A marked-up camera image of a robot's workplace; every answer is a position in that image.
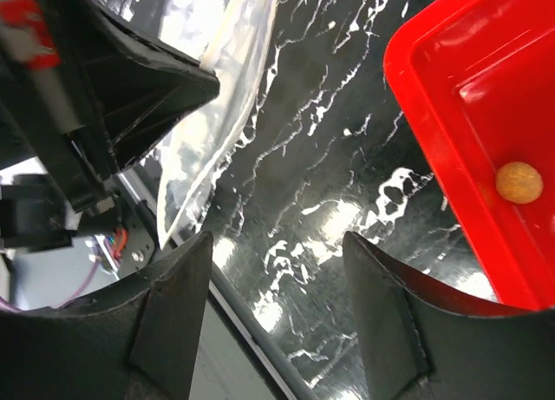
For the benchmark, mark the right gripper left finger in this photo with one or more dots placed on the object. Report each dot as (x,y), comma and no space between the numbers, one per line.
(135,339)

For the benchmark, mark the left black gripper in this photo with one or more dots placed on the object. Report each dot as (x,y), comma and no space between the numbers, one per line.
(71,73)

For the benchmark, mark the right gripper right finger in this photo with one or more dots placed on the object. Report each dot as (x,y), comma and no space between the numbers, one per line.
(423,339)

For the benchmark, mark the polka dot zip bag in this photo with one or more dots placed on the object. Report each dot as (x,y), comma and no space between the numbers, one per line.
(230,38)

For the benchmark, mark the small brown ball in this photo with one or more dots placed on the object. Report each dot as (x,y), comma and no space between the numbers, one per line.
(519,183)

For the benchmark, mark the red plastic tray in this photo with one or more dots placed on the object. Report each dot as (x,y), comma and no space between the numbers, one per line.
(475,80)

